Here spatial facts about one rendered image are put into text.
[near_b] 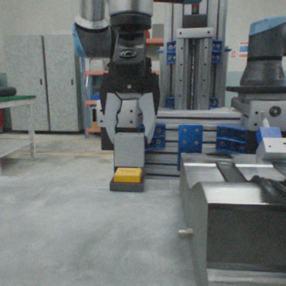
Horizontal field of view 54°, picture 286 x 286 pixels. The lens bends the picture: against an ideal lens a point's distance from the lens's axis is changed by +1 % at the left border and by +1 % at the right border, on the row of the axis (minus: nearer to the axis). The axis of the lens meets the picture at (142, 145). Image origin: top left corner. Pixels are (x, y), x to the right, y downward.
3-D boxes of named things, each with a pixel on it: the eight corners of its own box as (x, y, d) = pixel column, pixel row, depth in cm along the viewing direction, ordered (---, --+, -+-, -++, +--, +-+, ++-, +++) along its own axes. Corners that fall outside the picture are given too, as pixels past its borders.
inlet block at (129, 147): (124, 149, 61) (124, 125, 60) (147, 150, 61) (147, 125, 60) (114, 166, 48) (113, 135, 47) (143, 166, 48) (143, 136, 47)
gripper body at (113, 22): (153, 92, 55) (154, 25, 52) (151, 93, 46) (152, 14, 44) (114, 92, 55) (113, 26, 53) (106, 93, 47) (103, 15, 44)
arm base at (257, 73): (236, 85, 110) (238, 59, 108) (278, 85, 108) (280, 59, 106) (243, 86, 96) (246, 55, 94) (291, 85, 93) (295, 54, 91)
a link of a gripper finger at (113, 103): (119, 139, 55) (129, 93, 53) (113, 145, 50) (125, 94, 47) (103, 135, 55) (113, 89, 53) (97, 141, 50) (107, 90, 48)
